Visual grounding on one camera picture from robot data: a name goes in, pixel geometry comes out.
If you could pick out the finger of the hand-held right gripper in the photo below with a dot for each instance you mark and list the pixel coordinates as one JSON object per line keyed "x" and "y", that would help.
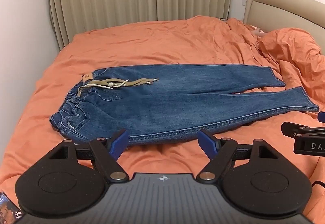
{"x": 322, "y": 116}
{"x": 292, "y": 128}

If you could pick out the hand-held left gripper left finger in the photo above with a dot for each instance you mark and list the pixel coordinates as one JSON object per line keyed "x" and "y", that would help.
{"x": 122, "y": 140}

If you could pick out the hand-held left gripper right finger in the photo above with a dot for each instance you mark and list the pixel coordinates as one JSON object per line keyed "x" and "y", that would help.
{"x": 205, "y": 140}

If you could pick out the blue denim pants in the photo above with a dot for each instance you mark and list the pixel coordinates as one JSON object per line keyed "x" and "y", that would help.
{"x": 177, "y": 102}

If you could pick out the pale pink object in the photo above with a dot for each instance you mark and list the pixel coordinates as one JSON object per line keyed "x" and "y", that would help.
{"x": 257, "y": 31}

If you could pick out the orange embroidered bed cover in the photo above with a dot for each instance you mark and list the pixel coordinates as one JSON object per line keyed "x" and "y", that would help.
{"x": 157, "y": 43}

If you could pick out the beige padded headboard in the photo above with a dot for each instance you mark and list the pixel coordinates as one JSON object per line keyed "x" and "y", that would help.
{"x": 279, "y": 5}

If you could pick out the smartphone with lit screen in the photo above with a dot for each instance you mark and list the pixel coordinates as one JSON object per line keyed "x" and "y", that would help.
{"x": 7, "y": 207}

